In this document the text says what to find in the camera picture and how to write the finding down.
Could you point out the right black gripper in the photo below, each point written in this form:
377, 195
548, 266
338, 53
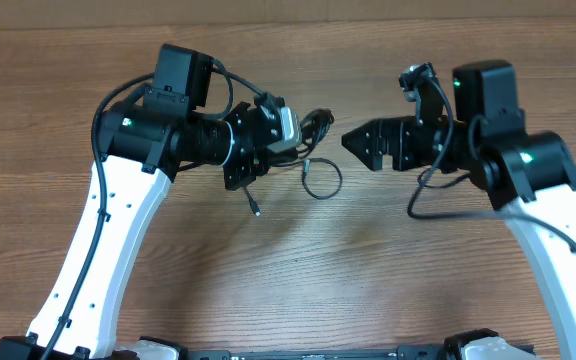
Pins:
397, 131

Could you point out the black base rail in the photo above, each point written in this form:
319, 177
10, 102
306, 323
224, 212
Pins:
477, 344

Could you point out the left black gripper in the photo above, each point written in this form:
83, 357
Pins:
252, 166

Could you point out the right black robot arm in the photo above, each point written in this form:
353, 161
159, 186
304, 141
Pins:
478, 134

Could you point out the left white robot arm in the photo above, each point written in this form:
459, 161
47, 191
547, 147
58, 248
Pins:
141, 134

